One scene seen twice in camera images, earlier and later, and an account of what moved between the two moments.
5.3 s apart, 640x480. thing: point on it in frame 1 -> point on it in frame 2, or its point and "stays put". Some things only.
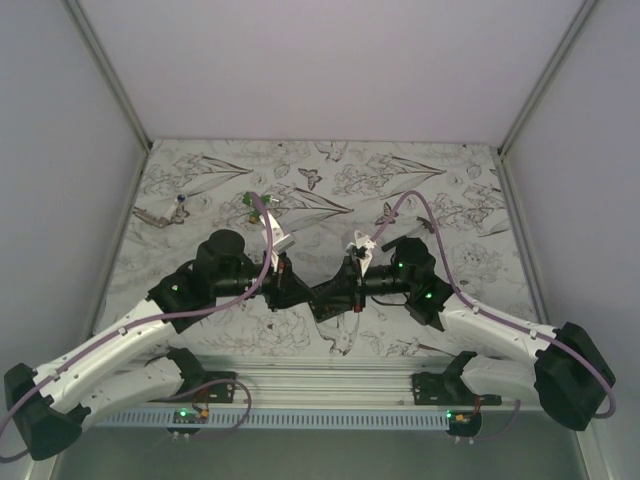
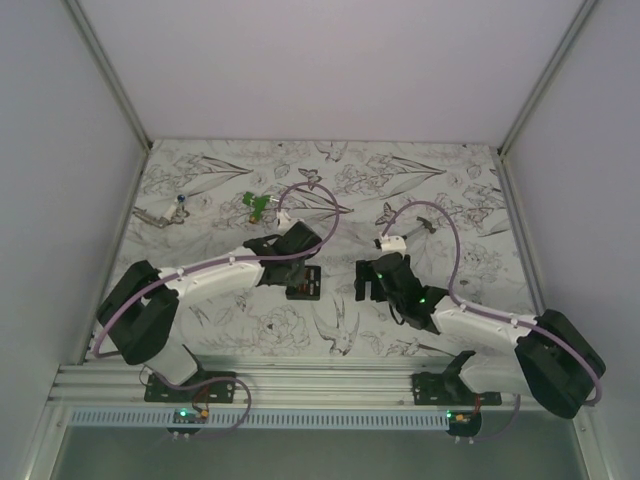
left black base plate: [223, 393] stays put
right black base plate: [449, 389] stays put
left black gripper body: [274, 284] -> [296, 267]
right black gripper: [346, 290] -> [364, 272]
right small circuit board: [466, 419] stays put
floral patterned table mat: [309, 200] stays put
